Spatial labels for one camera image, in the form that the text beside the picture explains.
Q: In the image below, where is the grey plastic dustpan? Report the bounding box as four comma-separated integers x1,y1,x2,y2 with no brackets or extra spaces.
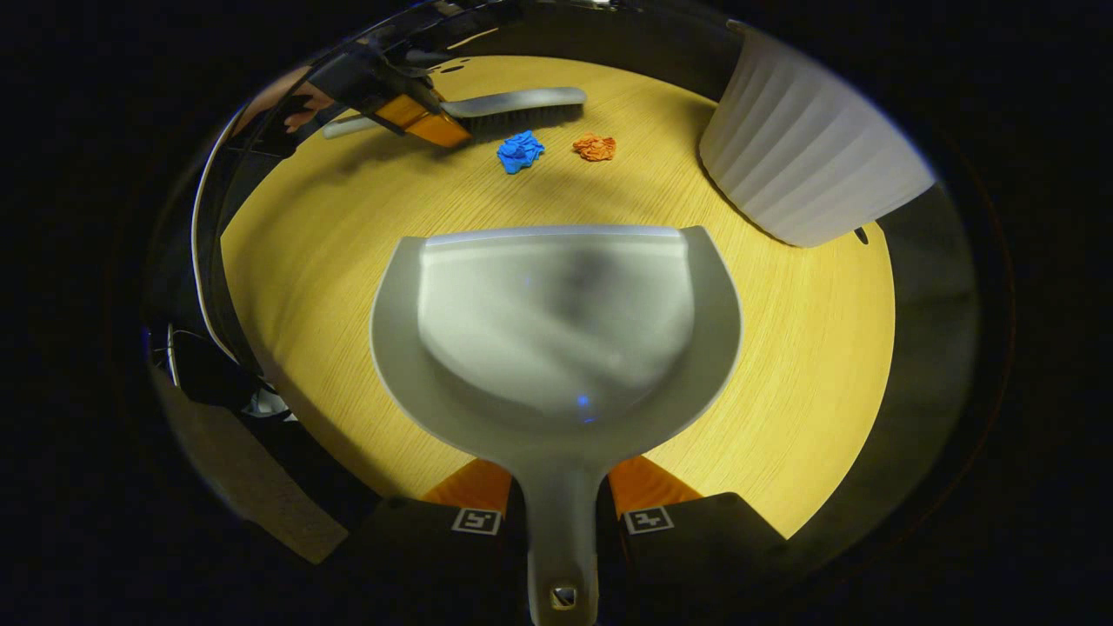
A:
370,224,744,626

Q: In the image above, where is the blue paper trash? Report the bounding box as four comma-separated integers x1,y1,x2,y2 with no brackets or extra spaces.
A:
497,130,546,175

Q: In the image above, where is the small grey broom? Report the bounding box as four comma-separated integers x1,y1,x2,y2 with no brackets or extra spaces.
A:
322,87,588,140

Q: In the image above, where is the white ribbed garbage bin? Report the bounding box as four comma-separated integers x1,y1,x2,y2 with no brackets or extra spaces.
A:
698,19,937,250

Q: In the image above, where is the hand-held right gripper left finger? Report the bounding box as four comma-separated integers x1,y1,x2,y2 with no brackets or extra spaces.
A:
343,456,531,626

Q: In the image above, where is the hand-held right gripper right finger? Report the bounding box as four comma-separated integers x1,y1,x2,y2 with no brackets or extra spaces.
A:
596,455,788,626

